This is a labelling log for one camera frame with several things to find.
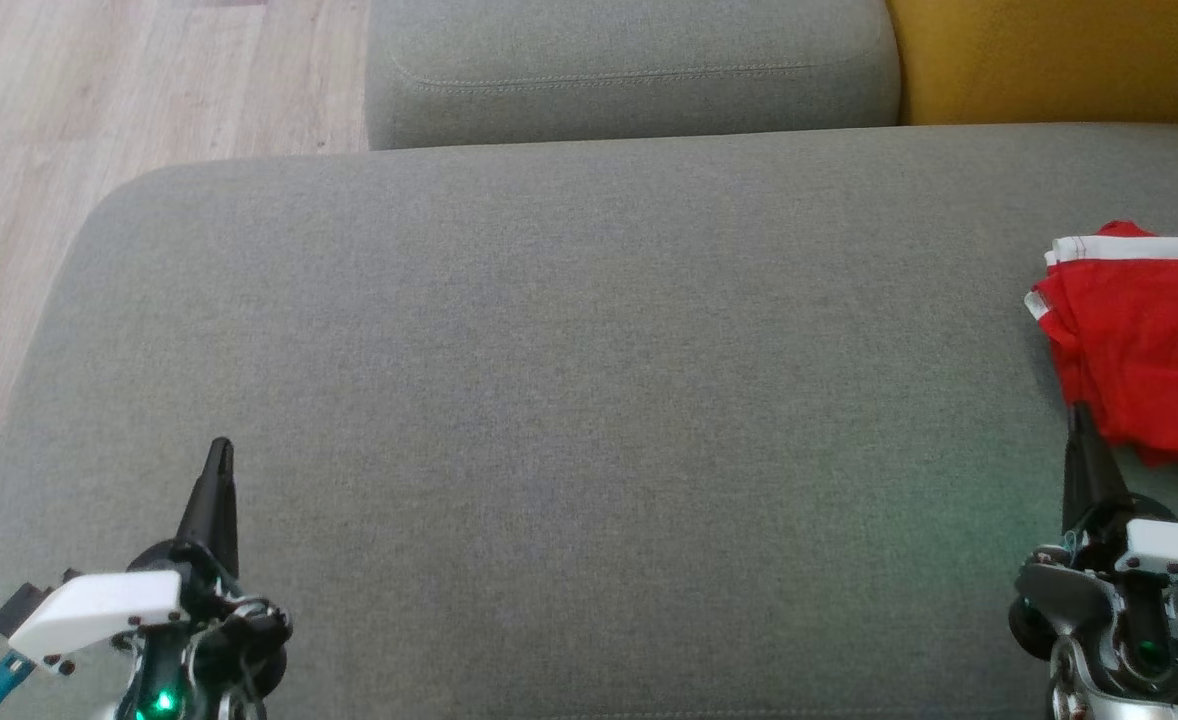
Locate grey sofa back cushion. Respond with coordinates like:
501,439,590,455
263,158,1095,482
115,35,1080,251
364,0,902,151

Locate red shorts with white band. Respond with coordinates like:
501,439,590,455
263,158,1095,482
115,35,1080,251
1024,220,1178,488

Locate grey fabric sofa seat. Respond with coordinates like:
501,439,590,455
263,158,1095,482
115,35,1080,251
0,122,1178,720

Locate yellow cushion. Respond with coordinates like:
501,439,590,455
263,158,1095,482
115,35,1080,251
887,0,1178,128

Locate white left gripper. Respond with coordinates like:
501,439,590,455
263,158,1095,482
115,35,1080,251
7,437,293,693

